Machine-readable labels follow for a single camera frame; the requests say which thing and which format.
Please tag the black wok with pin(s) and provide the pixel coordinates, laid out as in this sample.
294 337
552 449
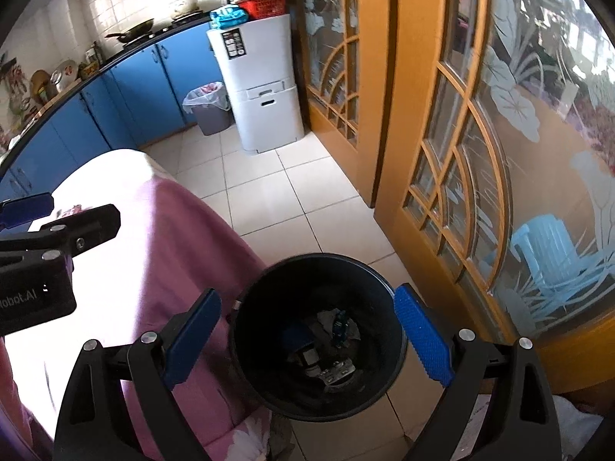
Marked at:
137 29

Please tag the blue kitchen cabinets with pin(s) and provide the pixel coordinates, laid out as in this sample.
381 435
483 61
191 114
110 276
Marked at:
144 86

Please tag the blue snack packet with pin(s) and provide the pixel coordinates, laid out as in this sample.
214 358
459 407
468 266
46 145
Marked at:
228 17

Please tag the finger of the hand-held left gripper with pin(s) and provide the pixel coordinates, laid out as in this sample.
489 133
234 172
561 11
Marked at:
91 225
26 210

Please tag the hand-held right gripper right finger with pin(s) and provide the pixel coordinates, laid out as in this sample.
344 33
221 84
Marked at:
423 341

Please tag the black round bin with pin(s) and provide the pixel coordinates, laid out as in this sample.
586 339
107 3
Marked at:
259 379

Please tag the purple floral tablecloth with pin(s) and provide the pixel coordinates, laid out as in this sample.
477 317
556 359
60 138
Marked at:
192 230

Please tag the wooden frosted glass door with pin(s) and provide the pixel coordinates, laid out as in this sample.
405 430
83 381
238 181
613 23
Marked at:
418 105
374 81

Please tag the grey trash can with bag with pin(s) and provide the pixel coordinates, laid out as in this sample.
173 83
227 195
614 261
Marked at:
211 117

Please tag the black countertop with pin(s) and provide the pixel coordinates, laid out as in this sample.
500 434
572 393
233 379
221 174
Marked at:
72 89

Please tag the white cloth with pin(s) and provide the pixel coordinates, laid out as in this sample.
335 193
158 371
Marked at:
571 427

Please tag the silver blister pack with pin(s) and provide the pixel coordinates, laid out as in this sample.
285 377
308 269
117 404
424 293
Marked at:
337 372

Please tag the white ceramic pot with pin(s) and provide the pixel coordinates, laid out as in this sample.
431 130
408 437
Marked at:
184 5

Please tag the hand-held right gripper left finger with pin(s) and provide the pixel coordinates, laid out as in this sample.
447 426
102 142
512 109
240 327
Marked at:
192 336

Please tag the brown medicine bottle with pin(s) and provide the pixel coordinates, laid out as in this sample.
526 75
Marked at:
305 348

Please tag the teal foil wrapper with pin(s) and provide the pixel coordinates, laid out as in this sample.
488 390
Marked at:
341 327

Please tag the red plastic basket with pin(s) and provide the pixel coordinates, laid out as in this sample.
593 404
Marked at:
264 5

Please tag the white storage cabinet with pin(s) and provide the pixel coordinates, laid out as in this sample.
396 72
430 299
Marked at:
264 81

